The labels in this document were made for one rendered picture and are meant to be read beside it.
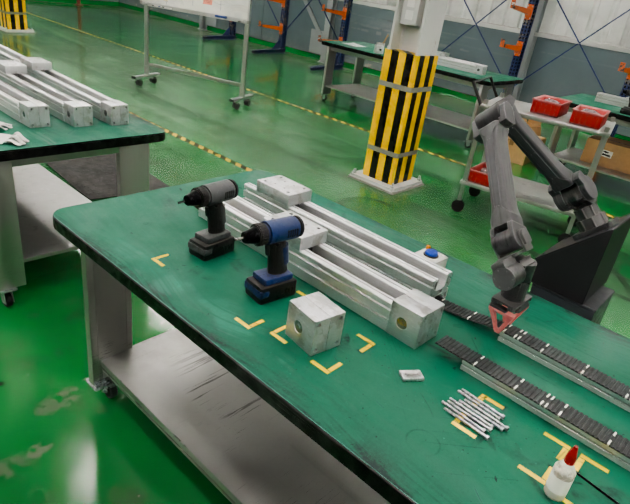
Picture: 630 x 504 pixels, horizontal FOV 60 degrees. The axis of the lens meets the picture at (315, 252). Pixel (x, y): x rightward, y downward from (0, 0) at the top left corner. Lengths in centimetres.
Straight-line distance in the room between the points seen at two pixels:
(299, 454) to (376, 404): 68
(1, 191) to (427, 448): 206
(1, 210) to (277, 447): 156
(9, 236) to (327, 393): 187
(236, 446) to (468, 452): 87
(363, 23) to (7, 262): 918
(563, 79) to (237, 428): 809
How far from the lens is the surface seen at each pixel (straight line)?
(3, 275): 280
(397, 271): 156
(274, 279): 141
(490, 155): 153
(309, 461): 180
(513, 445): 121
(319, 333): 124
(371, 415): 116
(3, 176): 262
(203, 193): 151
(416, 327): 134
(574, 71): 921
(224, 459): 178
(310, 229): 156
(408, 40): 475
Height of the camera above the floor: 155
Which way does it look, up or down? 27 degrees down
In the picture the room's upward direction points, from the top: 9 degrees clockwise
